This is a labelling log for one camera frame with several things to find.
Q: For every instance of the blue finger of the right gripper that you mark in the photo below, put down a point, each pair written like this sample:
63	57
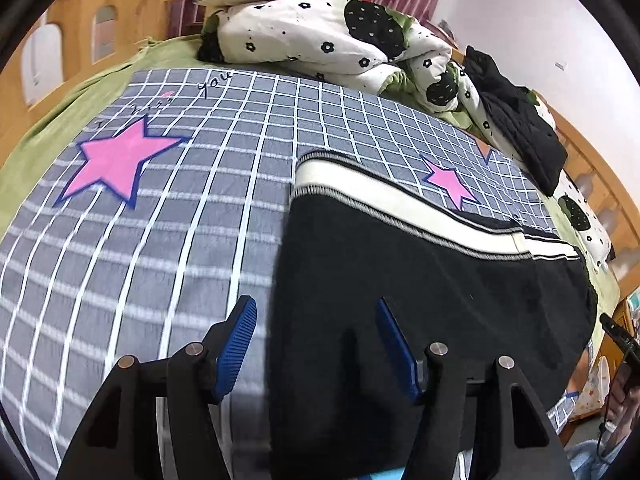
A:
623	340

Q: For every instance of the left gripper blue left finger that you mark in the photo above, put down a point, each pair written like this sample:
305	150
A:
117	437

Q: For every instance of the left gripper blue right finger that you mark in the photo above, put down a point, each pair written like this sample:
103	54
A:
513	436

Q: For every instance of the black pants with white stripe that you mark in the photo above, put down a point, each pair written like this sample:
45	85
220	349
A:
485	288

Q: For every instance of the person's right hand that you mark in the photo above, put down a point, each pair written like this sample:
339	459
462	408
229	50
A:
622	405

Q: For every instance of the white strawberry print pillow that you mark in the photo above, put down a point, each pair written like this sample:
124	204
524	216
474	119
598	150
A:
584	221

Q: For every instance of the black quilted jacket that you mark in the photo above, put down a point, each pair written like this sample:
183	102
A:
510	109

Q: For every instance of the blue grid bed sheet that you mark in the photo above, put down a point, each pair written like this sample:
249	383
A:
48	377

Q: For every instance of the green fleece blanket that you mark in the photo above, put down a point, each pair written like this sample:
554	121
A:
60	110

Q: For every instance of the white floral strawberry quilt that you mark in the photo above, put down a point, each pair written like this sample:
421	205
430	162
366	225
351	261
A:
354	44

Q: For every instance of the wooden bed frame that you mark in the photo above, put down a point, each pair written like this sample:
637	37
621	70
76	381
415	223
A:
74	41

